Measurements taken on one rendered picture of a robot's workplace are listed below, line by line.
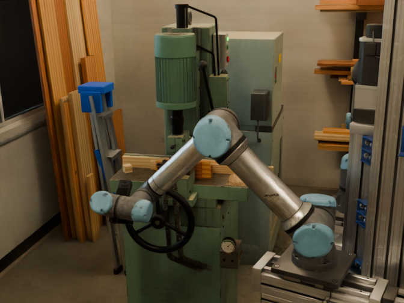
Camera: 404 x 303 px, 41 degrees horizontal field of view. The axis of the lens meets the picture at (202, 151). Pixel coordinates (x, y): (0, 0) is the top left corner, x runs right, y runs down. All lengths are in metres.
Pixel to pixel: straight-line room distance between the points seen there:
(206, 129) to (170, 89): 0.73
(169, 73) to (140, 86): 2.62
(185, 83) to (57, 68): 1.58
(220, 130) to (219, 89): 0.95
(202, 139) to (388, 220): 0.69
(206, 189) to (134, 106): 2.75
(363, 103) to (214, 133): 0.57
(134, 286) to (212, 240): 0.45
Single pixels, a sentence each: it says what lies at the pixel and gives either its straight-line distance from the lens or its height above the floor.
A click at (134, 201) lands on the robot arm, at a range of 1.75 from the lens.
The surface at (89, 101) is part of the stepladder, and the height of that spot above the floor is 1.07.
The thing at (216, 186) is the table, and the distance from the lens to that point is 2.23.
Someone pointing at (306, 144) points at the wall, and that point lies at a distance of 4.65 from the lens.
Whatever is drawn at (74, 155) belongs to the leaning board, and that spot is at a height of 0.63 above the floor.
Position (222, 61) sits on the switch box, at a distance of 2.54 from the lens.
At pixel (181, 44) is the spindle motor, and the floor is 1.47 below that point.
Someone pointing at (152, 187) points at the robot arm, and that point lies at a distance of 1.83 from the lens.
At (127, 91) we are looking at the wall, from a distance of 4.90.
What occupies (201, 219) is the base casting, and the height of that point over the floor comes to 0.75.
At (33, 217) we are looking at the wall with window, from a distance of 3.84.
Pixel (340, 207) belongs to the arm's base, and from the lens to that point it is 2.23.
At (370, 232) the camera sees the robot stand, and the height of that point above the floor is 0.90.
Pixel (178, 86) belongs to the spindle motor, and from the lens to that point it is 2.24.
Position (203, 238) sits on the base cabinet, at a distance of 2.34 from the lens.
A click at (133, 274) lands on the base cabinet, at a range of 2.52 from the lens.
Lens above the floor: 1.70
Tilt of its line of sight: 17 degrees down
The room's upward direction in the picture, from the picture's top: 1 degrees counter-clockwise
